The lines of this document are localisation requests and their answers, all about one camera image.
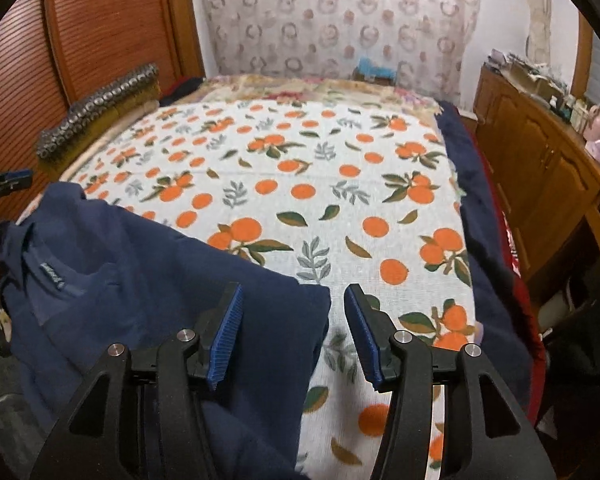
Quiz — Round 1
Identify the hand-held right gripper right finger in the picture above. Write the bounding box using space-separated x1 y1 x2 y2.
343 283 558 480

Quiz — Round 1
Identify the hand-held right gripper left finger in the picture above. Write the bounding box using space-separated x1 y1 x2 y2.
32 281 244 480

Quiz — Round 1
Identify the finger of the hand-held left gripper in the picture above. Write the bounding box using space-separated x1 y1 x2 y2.
0 167 34 201

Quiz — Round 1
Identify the navy t-shirt orange print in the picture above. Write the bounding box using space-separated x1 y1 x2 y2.
0 180 331 480

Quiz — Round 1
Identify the dark circle print cloth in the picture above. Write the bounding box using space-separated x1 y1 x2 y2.
36 62 161 161

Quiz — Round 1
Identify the red blanket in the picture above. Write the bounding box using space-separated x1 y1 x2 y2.
475 125 548 426

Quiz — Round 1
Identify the wooden louvered wardrobe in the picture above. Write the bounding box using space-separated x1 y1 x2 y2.
0 0 206 211

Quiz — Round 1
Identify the orange fruit print bedsheet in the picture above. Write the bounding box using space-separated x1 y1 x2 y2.
60 100 486 480

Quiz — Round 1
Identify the navy blanket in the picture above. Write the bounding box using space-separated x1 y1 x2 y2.
437 100 548 411

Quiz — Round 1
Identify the red garment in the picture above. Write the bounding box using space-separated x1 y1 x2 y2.
160 77 203 108

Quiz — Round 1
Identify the wooden cabinet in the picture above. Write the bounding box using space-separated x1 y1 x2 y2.
472 65 600 311

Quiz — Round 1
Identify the blue bag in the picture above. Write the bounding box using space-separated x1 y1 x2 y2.
355 57 398 86

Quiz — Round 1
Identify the pink rabbit figure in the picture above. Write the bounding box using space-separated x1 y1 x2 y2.
585 104 600 143

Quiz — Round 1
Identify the circle print curtain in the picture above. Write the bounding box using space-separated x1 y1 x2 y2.
195 0 481 106

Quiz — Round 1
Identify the beige lace curtain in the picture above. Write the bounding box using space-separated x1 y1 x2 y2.
525 0 553 66

